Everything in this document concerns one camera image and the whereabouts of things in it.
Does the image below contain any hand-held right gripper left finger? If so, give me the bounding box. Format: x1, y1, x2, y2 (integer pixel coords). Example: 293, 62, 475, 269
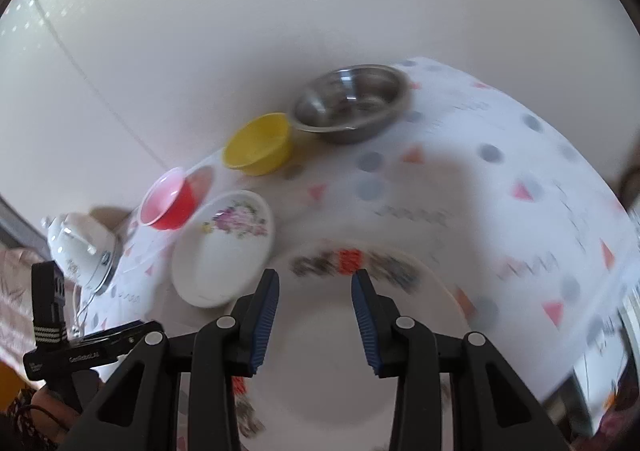
65, 268, 281, 451

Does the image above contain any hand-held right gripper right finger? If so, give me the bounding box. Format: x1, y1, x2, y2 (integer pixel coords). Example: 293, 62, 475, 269
350, 269, 571, 451

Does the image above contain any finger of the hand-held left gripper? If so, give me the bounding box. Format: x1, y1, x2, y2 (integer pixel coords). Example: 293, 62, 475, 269
79, 322, 165, 357

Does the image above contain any large printed white plate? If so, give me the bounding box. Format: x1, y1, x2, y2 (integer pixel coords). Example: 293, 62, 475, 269
232, 238, 473, 451

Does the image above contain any small floral white plate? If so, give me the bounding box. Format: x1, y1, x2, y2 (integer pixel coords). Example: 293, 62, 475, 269
171, 189, 276, 309

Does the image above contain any yellow plastic bowl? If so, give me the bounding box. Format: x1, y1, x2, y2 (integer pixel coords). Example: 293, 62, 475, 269
222, 112, 295, 176

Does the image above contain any stainless steel bowl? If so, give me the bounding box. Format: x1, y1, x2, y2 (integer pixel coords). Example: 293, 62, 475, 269
291, 64, 413, 145

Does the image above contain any person's left forearm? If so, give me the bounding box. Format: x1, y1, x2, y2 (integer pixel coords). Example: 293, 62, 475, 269
0, 383, 83, 451

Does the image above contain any pink striped cloth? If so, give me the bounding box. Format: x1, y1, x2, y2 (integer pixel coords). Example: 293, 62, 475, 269
0, 246, 56, 367

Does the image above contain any white ceramic electric kettle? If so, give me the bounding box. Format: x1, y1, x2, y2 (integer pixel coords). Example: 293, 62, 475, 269
42, 212, 123, 295

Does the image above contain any red plastic bowl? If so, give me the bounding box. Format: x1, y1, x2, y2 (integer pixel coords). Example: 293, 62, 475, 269
138, 167, 201, 232

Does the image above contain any dotted white tablecloth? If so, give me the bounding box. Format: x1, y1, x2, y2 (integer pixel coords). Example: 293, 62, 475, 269
90, 58, 638, 451

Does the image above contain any white kettle cable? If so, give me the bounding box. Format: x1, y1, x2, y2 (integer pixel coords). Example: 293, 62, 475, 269
70, 281, 97, 338

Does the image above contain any grey window frame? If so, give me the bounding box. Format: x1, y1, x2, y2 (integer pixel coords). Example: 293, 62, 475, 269
0, 195, 51, 254

